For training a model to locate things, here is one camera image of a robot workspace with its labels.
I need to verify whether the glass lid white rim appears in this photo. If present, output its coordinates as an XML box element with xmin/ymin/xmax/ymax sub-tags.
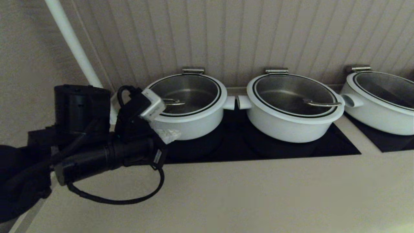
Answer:
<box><xmin>346</xmin><ymin>72</ymin><xmax>414</xmax><ymax>116</ymax></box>
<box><xmin>146</xmin><ymin>74</ymin><xmax>228</xmax><ymax>123</ymax></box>

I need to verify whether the white round pot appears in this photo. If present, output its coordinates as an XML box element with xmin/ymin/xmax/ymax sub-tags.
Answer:
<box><xmin>340</xmin><ymin>73</ymin><xmax>414</xmax><ymax>136</ymax></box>
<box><xmin>237</xmin><ymin>94</ymin><xmax>343</xmax><ymax>143</ymax></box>
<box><xmin>147</xmin><ymin>94</ymin><xmax>235</xmax><ymax>141</ymax></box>

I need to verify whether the middle white pot with lid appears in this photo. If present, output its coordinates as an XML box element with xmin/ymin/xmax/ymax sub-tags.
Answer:
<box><xmin>247</xmin><ymin>74</ymin><xmax>345</xmax><ymax>125</ymax></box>

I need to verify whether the large black glass cooktop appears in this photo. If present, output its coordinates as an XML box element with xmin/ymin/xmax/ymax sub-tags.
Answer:
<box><xmin>163</xmin><ymin>107</ymin><xmax>361</xmax><ymax>164</ymax></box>

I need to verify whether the white metal pole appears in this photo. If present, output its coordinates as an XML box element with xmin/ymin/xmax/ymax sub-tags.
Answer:
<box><xmin>45</xmin><ymin>0</ymin><xmax>118</xmax><ymax>125</ymax></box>

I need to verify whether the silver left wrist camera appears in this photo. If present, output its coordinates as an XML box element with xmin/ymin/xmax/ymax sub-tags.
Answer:
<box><xmin>140</xmin><ymin>88</ymin><xmax>167</xmax><ymax>123</ymax></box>

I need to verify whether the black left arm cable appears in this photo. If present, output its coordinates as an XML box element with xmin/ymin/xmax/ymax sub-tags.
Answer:
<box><xmin>66</xmin><ymin>165</ymin><xmax>165</xmax><ymax>205</ymax></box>

